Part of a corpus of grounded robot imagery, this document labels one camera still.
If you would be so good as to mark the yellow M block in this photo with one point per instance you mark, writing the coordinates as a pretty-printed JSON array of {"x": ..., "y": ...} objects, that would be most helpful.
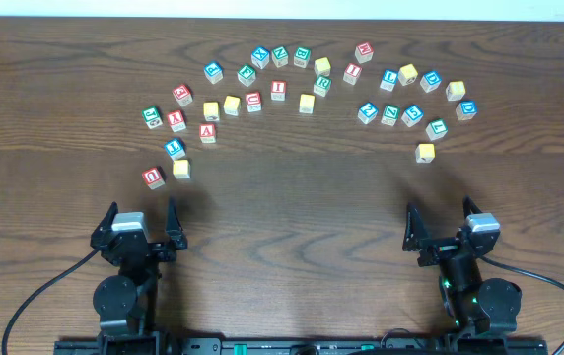
[{"x": 407, "y": 74}]

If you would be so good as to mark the yellow block left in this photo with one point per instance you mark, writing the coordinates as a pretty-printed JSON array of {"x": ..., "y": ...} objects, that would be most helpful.
[{"x": 211, "y": 111}]

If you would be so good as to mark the blue L block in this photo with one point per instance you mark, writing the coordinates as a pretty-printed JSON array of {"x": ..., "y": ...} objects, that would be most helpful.
[{"x": 389, "y": 80}]

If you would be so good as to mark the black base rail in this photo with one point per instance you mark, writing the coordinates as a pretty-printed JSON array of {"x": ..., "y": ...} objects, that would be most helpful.
[{"x": 394, "y": 344}]

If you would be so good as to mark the blue D block upper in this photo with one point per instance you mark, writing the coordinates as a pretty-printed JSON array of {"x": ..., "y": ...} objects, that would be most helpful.
[{"x": 430, "y": 81}]

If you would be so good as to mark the green T block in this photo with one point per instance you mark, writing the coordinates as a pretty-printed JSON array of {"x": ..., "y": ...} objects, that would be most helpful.
[{"x": 436, "y": 129}]

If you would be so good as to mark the blue D block right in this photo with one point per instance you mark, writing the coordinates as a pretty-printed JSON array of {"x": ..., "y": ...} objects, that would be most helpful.
[{"x": 466, "y": 110}]

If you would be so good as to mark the red U block lower left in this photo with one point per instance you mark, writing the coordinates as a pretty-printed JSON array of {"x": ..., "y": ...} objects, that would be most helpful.
[{"x": 153, "y": 178}]

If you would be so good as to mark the red H block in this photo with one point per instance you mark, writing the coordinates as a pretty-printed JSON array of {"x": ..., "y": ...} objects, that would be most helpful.
[{"x": 364, "y": 52}]

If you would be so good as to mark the blue P block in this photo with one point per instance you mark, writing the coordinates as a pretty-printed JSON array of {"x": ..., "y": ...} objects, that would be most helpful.
[{"x": 213, "y": 72}]

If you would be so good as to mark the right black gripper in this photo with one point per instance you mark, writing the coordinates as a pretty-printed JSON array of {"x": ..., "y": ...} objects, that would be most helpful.
[{"x": 448, "y": 248}]

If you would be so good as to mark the yellow S block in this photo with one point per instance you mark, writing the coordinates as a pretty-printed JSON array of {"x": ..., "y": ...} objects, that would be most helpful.
[{"x": 307, "y": 103}]

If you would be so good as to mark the red i block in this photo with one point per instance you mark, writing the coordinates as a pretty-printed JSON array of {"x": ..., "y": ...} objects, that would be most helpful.
[
  {"x": 352, "y": 73},
  {"x": 278, "y": 90}
]

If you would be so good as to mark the blue X block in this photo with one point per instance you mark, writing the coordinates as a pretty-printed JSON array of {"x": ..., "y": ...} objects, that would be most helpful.
[{"x": 260, "y": 57}]

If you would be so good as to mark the blue T block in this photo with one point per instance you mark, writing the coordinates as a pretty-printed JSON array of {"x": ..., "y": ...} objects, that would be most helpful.
[{"x": 175, "y": 149}]

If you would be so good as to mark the yellow block lower right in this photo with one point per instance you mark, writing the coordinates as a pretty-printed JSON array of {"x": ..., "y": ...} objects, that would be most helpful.
[{"x": 425, "y": 153}]

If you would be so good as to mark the green R block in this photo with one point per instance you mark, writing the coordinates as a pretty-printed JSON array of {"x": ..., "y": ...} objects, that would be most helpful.
[{"x": 322, "y": 85}]

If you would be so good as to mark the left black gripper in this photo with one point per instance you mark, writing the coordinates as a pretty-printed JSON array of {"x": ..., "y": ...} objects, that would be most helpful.
[{"x": 134, "y": 248}]

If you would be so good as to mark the green Z block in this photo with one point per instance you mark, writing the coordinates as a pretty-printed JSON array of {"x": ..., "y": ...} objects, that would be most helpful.
[{"x": 390, "y": 115}]

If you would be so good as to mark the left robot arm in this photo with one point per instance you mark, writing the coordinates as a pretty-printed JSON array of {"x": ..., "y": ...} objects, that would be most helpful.
[{"x": 126, "y": 302}]

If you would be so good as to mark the red I block right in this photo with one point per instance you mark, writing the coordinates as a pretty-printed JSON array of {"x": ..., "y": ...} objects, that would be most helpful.
[{"x": 352, "y": 73}]

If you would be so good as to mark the blue 2 block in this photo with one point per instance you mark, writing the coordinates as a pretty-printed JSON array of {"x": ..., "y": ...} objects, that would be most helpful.
[{"x": 367, "y": 112}]

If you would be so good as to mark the red A block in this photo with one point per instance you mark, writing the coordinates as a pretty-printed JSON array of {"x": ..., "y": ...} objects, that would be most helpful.
[{"x": 207, "y": 133}]

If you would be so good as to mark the yellow block top centre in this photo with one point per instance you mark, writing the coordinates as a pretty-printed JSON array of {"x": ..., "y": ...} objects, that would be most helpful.
[{"x": 322, "y": 66}]

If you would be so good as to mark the red Y block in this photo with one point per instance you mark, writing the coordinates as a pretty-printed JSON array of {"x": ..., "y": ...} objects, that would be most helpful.
[{"x": 176, "y": 121}]

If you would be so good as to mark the green F block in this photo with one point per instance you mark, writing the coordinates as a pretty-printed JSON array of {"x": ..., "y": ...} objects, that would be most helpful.
[{"x": 246, "y": 75}]

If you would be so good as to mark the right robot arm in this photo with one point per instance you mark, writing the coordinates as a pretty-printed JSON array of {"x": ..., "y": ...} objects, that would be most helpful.
[{"x": 485, "y": 310}]

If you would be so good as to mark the red U block centre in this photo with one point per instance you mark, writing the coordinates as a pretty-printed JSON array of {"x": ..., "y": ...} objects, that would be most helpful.
[{"x": 253, "y": 101}]

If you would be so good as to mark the blue 5 block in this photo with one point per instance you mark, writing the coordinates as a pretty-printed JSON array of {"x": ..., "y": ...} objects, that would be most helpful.
[{"x": 412, "y": 115}]

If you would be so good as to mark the red 3 block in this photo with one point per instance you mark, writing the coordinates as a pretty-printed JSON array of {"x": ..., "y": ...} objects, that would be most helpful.
[{"x": 182, "y": 95}]

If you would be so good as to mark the yellow 8 block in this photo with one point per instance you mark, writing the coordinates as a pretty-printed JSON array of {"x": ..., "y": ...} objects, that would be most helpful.
[{"x": 455, "y": 91}]

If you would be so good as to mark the yellow C block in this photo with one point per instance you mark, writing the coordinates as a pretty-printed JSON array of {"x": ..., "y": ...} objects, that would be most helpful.
[{"x": 181, "y": 169}]

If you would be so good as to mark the green J block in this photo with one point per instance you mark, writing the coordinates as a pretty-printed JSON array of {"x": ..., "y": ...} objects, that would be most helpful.
[{"x": 152, "y": 117}]

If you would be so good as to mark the red I block centre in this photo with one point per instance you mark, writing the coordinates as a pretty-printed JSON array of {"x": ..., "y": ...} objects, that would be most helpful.
[{"x": 278, "y": 90}]

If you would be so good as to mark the red u block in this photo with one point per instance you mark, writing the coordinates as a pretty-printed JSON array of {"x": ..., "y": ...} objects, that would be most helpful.
[
  {"x": 153, "y": 178},
  {"x": 253, "y": 101}
]

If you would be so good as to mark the yellow O block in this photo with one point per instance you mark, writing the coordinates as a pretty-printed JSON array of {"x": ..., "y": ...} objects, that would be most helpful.
[{"x": 232, "y": 105}]

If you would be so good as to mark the blue d block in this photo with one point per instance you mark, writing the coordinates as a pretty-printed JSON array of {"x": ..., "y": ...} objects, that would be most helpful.
[
  {"x": 466, "y": 110},
  {"x": 430, "y": 81}
]

